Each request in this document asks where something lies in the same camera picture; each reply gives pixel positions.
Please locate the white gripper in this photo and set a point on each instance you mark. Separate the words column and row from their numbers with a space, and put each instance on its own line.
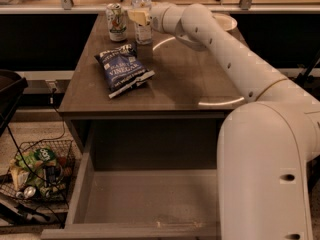
column 156, row 18

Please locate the clear plastic water bottle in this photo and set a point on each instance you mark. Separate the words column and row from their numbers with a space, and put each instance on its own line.
column 143, row 34

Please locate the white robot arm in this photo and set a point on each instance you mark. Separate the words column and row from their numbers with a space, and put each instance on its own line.
column 264, row 146

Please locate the green 7up soda can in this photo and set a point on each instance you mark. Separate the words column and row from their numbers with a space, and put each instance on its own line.
column 116, row 22

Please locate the silver can in basket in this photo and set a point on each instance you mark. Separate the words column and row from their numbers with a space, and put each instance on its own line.
column 29, row 192

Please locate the blue vinegar chips bag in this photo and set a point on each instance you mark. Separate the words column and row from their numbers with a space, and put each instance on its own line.
column 122, row 69

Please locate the grey desk with drawer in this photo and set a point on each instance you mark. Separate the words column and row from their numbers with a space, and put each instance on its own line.
column 186, row 84

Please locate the white ceramic bowl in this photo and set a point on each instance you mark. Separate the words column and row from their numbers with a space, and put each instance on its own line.
column 226, row 22

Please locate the black bin at left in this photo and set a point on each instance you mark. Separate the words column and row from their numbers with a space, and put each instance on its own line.
column 12, row 86

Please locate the green snack bag in basket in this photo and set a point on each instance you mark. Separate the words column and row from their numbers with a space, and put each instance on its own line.
column 36, row 167

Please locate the black office chair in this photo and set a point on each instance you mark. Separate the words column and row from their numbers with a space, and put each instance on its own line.
column 307, row 81

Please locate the open grey drawer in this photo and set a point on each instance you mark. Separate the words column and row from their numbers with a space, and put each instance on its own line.
column 145, row 180

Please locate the black wire basket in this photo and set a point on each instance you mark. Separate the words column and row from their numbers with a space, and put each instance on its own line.
column 55, row 192

